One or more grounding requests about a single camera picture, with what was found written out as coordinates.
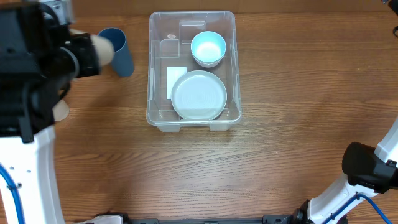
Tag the cream cup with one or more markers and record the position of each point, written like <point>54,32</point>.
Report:
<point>93,50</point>
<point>61,110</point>

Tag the clear plastic storage bin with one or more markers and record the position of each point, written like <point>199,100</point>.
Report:
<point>170,36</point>

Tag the white label in bin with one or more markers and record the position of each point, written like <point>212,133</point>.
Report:
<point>172,75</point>

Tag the dark blue cup near bin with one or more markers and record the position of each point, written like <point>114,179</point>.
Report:
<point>122,62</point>

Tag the light blue bowl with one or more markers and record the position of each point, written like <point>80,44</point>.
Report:
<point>208,46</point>

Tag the grey plate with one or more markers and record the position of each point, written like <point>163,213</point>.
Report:
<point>199,95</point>

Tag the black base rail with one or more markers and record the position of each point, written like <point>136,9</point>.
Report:
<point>266,219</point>

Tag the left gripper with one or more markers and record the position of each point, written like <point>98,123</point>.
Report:
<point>82,45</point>

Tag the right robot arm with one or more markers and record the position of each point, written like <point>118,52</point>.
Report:
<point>367,172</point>

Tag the grey bowl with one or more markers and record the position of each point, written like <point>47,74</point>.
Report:
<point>208,64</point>

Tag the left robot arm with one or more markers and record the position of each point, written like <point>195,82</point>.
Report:
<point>40,56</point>

